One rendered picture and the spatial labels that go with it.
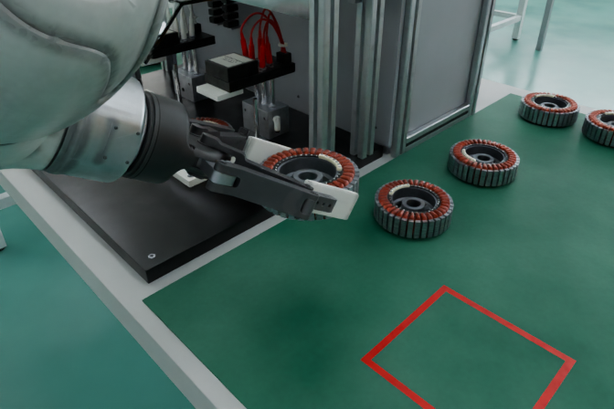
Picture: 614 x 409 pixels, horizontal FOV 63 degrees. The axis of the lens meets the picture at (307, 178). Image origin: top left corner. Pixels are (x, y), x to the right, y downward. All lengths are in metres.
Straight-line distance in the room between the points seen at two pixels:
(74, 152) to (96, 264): 0.35
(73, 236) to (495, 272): 0.58
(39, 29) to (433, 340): 0.50
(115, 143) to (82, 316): 1.40
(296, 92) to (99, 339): 1.01
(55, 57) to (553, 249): 0.68
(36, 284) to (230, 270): 1.35
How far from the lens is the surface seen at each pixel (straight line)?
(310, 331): 0.59
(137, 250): 0.69
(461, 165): 0.86
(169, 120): 0.42
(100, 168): 0.41
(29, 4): 0.19
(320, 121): 0.75
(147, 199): 0.79
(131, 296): 0.66
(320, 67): 0.72
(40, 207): 0.87
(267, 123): 0.91
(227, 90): 0.84
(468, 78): 1.09
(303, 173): 0.56
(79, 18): 0.19
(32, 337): 1.78
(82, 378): 1.61
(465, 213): 0.79
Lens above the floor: 1.19
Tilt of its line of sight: 31 degrees down
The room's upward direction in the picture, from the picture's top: straight up
